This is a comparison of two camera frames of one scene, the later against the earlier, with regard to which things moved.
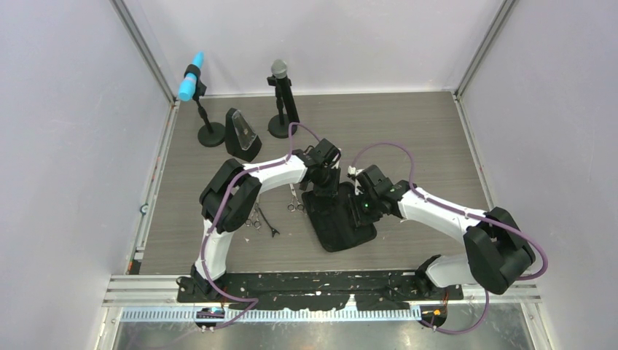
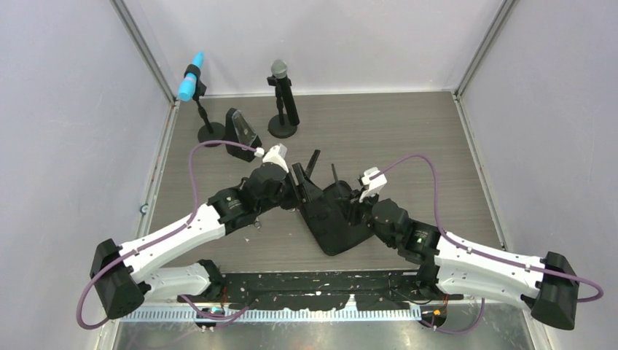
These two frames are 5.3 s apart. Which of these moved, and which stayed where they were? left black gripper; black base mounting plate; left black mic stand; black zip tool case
Moved: left black gripper
Stayed: left black mic stand; black base mounting plate; black zip tool case
